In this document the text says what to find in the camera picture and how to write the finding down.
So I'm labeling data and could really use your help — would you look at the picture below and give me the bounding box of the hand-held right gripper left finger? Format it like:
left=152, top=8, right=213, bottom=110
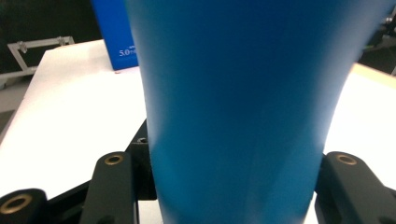
left=78, top=119, right=158, bottom=224

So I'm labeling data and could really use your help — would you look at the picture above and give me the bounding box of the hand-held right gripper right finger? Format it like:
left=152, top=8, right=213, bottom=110
left=314, top=150, right=396, bottom=224

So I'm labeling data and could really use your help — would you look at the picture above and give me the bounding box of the blue detergent bottle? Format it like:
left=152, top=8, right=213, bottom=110
left=123, top=0, right=396, bottom=224

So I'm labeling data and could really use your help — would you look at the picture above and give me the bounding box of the blue cardboard box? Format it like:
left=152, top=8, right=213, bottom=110
left=90, top=0, right=140, bottom=72

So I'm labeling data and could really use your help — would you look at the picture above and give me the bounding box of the grey metal frame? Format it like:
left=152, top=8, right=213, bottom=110
left=0, top=35, right=76, bottom=82

